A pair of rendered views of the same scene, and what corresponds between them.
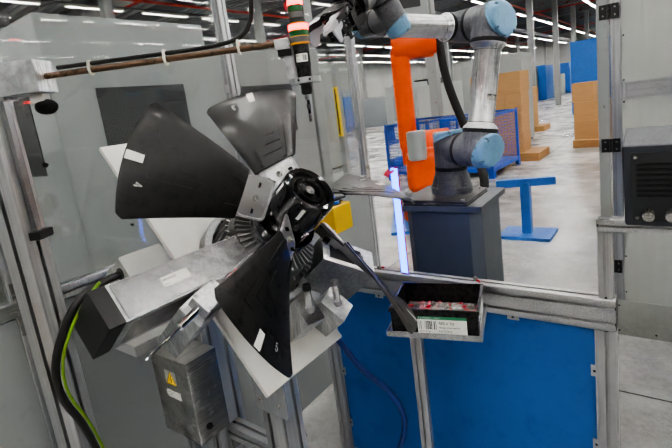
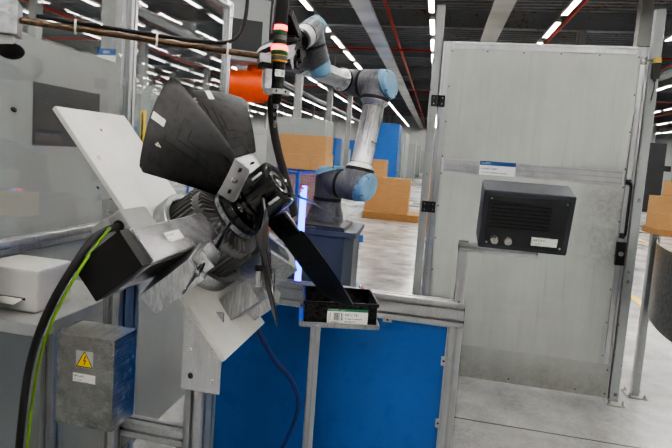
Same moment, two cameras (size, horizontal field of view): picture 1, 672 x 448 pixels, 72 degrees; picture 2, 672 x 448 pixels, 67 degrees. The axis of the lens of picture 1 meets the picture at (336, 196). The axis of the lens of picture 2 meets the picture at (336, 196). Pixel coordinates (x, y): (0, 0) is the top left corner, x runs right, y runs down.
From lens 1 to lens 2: 0.53 m
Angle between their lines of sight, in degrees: 27
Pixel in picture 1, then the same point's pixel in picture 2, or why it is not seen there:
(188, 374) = (115, 351)
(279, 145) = (241, 142)
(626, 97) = (442, 170)
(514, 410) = (376, 403)
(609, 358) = (456, 349)
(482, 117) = (365, 159)
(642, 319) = not seen: hidden behind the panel
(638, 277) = not seen: hidden behind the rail
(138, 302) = (155, 249)
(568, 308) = (432, 310)
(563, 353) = (422, 348)
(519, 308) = (394, 311)
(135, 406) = not seen: outside the picture
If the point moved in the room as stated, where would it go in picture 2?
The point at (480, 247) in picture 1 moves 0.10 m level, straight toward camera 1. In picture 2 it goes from (348, 269) to (353, 276)
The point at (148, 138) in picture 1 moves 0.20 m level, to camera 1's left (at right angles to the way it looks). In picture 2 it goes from (169, 106) to (56, 95)
